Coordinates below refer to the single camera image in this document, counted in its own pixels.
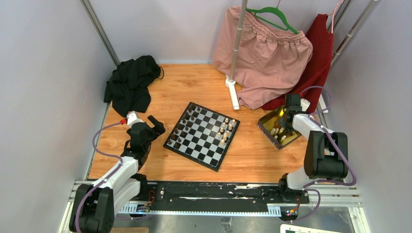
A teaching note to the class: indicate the black white chessboard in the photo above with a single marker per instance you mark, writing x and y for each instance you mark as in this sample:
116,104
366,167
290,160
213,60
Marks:
197,140

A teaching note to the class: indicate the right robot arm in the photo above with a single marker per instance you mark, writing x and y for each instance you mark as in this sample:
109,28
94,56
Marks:
325,159

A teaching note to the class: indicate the white clothes rack stand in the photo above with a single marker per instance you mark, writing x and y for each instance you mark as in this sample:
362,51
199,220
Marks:
230,81

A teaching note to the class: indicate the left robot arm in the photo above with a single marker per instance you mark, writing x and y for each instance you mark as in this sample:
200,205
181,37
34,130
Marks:
97,204

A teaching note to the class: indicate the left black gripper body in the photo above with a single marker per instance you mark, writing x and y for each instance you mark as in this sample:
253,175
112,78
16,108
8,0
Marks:
151,135

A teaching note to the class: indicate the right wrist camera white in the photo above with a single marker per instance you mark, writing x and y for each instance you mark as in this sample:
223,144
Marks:
305,104

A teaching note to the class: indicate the red garment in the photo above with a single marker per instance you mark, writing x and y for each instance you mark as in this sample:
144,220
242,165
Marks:
318,67

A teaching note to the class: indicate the black cloth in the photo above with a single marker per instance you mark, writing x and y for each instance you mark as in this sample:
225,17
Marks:
127,88

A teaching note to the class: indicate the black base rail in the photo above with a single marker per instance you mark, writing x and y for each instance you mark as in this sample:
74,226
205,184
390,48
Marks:
216,198

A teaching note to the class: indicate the yellow metal tray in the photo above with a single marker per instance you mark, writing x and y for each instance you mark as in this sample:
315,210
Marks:
274,126

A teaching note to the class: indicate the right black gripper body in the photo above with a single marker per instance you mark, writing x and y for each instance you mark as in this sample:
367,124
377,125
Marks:
282,123

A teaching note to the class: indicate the pink shorts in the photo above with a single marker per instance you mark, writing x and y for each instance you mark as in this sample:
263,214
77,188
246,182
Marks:
270,62

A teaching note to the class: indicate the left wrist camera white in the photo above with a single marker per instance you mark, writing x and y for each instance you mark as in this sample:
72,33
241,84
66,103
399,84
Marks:
132,118

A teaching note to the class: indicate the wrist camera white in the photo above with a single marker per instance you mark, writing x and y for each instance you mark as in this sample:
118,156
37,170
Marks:
305,104
132,118

